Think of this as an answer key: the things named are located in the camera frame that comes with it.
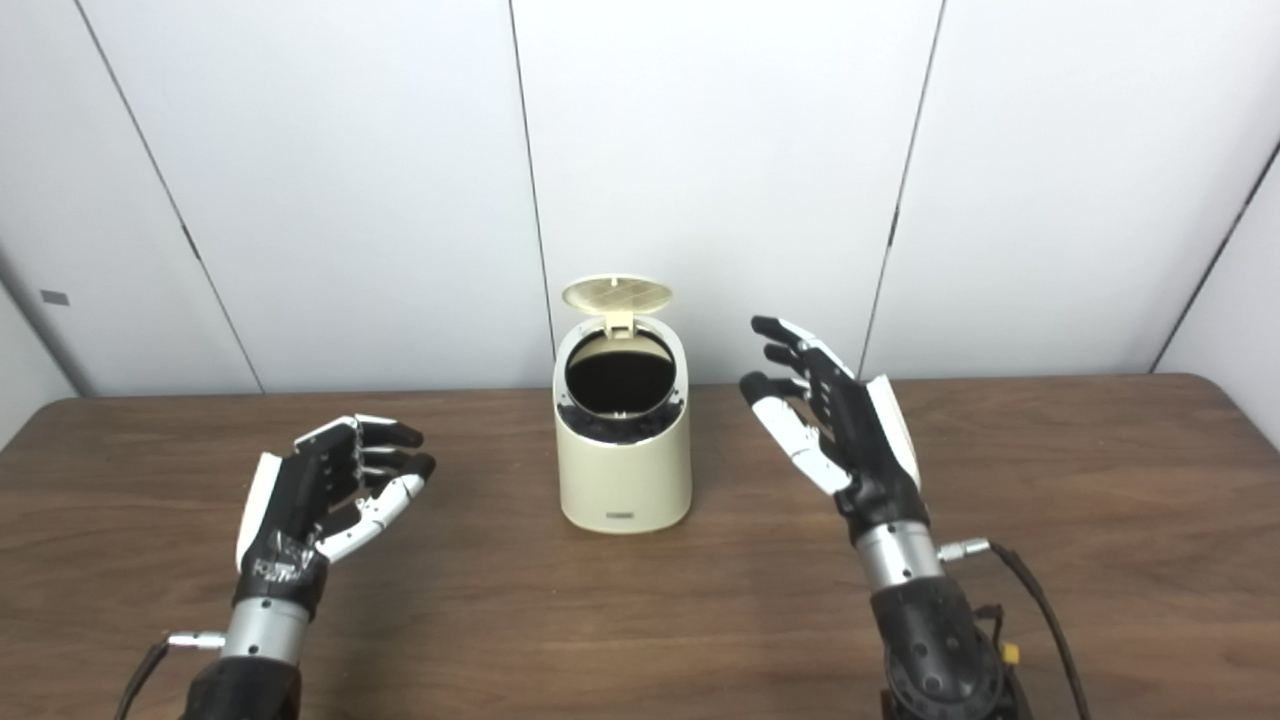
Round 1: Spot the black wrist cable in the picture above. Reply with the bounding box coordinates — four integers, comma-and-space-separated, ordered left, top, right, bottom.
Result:
937, 538, 1091, 720
113, 631, 226, 720

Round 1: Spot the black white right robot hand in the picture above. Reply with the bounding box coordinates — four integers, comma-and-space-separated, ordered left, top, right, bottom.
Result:
739, 316, 929, 546

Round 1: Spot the cream-colored bin body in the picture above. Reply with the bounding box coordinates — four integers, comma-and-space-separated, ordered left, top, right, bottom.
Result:
553, 315, 693, 534

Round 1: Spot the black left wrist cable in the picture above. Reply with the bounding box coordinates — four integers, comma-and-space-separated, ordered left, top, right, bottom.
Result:
113, 631, 226, 720

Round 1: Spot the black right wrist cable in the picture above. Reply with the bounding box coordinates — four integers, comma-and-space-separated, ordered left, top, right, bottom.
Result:
937, 538, 1091, 720

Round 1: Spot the cream round bin lid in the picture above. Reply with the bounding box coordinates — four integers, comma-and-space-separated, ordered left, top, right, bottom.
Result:
561, 275, 674, 338

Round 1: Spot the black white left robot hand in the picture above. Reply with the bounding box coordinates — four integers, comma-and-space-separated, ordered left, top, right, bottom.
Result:
235, 414, 437, 616

